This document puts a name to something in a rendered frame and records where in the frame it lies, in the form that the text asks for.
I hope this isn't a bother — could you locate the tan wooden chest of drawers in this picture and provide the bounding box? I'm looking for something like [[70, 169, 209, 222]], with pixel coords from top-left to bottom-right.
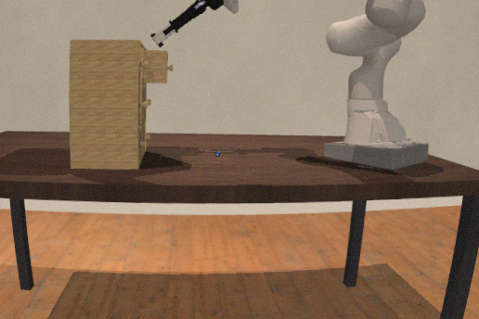
[[70, 40, 147, 170]]

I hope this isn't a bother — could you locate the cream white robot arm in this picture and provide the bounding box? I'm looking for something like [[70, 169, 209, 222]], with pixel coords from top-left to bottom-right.
[[326, 0, 425, 147]]

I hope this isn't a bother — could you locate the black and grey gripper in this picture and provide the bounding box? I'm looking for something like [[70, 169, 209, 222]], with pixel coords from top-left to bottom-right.
[[152, 0, 224, 44]]

